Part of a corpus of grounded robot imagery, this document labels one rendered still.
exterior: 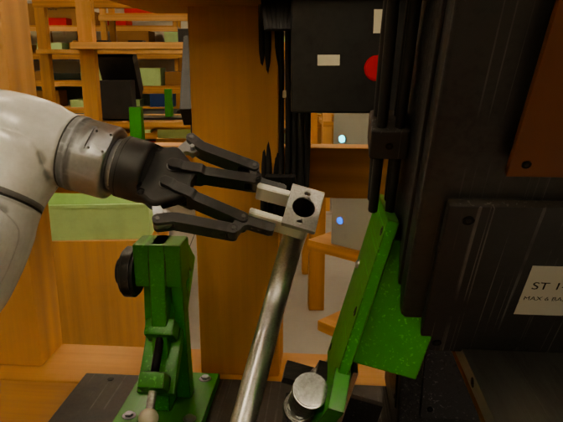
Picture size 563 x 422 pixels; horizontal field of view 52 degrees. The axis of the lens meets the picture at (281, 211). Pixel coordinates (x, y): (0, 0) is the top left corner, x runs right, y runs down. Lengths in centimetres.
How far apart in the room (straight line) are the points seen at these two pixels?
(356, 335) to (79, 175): 35
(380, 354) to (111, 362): 65
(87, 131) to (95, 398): 47
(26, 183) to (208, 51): 37
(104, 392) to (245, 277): 29
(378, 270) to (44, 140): 39
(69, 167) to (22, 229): 9
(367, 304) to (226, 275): 45
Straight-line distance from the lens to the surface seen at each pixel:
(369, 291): 58
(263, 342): 73
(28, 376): 115
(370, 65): 80
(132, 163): 68
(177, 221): 66
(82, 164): 69
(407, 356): 62
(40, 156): 71
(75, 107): 1041
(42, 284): 114
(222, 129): 93
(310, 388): 63
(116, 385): 103
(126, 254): 85
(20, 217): 71
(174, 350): 88
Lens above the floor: 142
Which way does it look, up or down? 14 degrees down
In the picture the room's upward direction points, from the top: straight up
